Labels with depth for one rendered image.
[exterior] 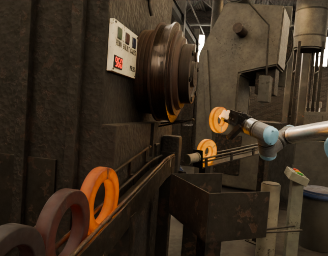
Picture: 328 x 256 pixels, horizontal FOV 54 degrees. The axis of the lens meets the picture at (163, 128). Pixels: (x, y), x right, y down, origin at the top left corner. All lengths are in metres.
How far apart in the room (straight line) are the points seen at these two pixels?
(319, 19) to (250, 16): 6.26
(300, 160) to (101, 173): 2.88
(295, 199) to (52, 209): 1.78
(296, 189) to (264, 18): 2.56
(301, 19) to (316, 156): 7.28
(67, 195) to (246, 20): 3.84
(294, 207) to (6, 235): 1.91
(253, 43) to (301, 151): 1.48
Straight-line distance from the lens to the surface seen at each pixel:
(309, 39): 10.30
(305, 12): 10.53
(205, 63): 4.35
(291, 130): 1.80
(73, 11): 1.22
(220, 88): 4.27
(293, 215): 2.28
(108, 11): 1.20
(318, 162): 3.64
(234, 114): 1.84
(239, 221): 0.98
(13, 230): 0.59
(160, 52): 1.38
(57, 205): 0.70
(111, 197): 0.97
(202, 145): 1.93
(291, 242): 2.33
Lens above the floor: 0.93
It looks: 3 degrees down
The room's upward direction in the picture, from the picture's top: 4 degrees clockwise
